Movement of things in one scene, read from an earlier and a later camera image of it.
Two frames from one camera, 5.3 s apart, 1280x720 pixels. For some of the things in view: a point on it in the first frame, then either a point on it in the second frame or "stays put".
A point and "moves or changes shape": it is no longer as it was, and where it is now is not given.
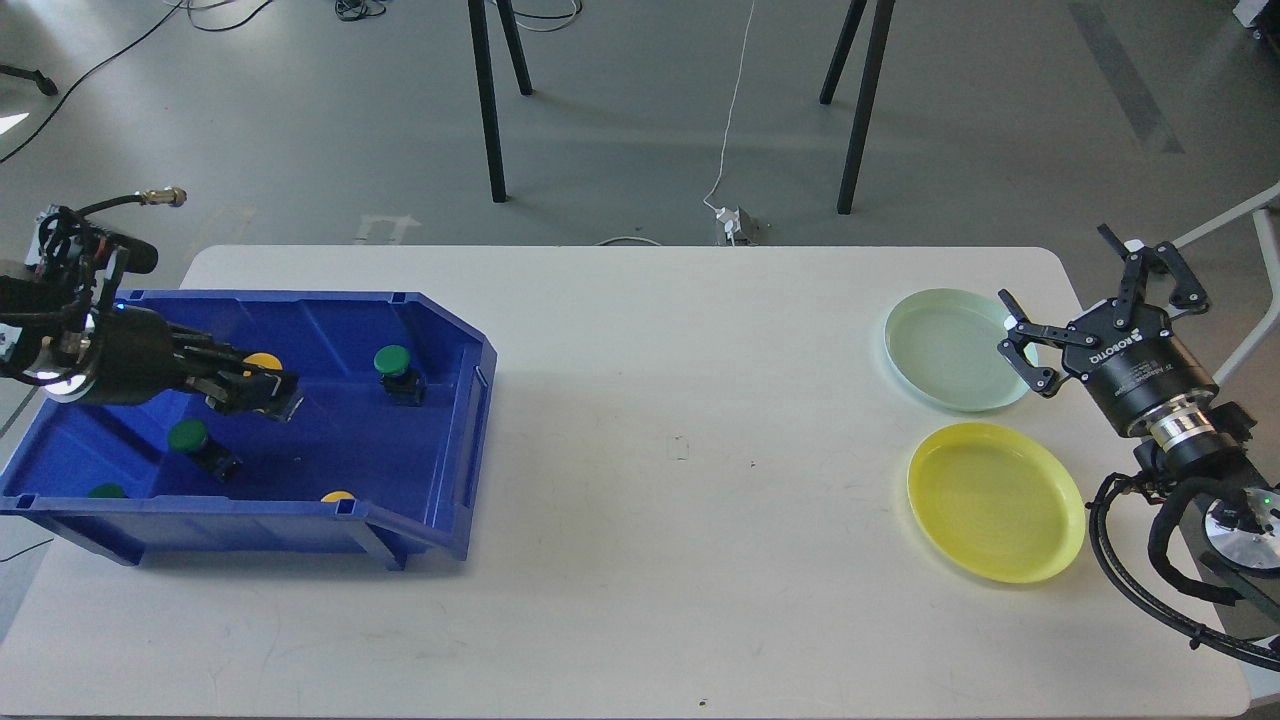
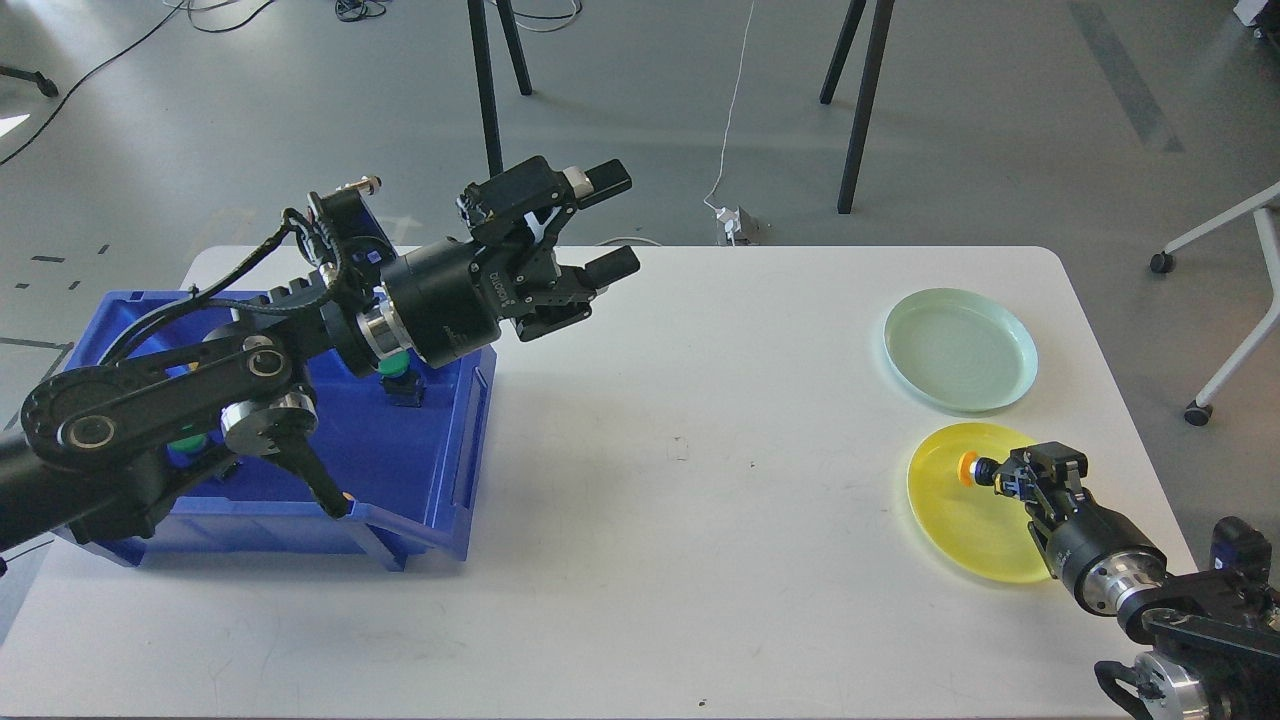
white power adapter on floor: [731, 221] stays put
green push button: [403, 385] stays put
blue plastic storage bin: [386, 448] stays put
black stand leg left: [478, 18] stays put
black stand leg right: [881, 25] stays put
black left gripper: [136, 358] → [444, 300]
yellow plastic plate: [995, 503] stays put
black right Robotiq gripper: [1135, 365] → [1090, 532]
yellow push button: [264, 359] moves or changes shape
